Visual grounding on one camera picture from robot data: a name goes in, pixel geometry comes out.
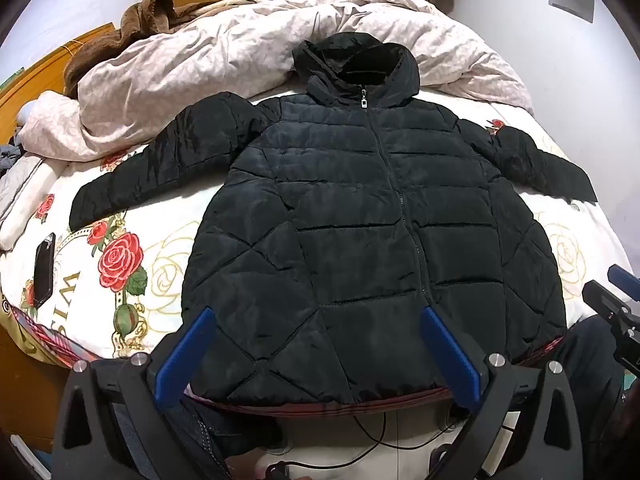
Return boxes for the brown fuzzy blanket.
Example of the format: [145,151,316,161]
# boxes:
[63,0,226,100]

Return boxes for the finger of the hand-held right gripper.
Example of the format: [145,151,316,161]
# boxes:
[582,280,632,332]
[607,264,637,295]

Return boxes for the white rose printed blanket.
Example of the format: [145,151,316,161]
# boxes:
[0,87,636,418]

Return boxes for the person's dark jeans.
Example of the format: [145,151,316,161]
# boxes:
[107,317,627,480]

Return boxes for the black smartphone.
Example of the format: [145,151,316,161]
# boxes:
[32,232,56,308]

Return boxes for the black cable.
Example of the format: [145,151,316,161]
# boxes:
[220,407,483,480]

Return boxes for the wooden headboard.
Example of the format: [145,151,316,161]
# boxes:
[0,22,117,137]

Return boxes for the grey pillow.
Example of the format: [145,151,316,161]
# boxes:
[0,152,52,252]

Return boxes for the pale pink duvet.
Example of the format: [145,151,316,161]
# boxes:
[19,0,535,162]

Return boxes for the wooden bed side board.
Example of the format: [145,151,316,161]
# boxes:
[0,329,76,442]

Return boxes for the black hooded puffer jacket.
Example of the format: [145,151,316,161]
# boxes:
[69,31,599,406]

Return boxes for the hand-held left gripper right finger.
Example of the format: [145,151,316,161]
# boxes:
[420,304,584,480]

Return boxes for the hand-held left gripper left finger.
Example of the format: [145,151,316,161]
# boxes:
[52,306,217,480]

